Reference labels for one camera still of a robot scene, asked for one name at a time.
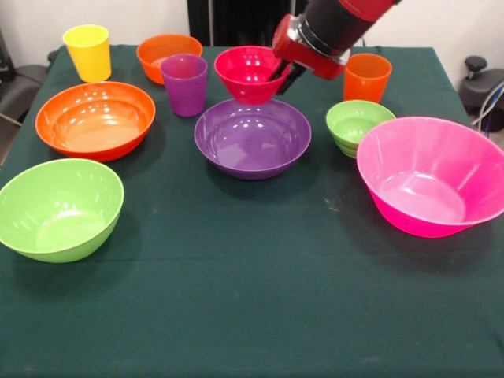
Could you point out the large orange plastic bowl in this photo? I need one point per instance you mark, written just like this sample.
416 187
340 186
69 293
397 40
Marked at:
94 122

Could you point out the large pink plastic bowl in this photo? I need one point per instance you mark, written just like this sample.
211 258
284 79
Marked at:
425 177

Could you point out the small green plastic bowl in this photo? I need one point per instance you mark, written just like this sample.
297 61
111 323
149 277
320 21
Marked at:
346 126

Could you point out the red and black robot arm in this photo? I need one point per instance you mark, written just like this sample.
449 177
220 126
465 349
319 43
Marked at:
338 23

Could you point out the grey office chair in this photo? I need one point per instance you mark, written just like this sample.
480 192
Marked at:
23 84

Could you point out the large green plastic bowl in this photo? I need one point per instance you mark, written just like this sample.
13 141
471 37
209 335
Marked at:
59 208

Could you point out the yellow plastic cup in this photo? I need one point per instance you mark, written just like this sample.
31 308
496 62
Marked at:
88 55

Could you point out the orange plastic cup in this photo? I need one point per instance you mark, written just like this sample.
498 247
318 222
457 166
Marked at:
368 82

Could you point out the dark green tablecloth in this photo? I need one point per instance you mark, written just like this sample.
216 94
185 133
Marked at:
252 295

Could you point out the purple plastic cup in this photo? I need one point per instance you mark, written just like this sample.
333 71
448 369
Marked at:
185 90

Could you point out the small red plastic bowl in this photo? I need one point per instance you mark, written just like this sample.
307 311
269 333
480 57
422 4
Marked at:
244 75

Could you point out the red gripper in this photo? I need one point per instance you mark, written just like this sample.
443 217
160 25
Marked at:
307 59

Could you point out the small orange plastic bowl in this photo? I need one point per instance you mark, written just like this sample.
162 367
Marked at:
157 51

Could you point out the purple plastic bowl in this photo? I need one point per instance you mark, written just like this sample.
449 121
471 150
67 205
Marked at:
252 145

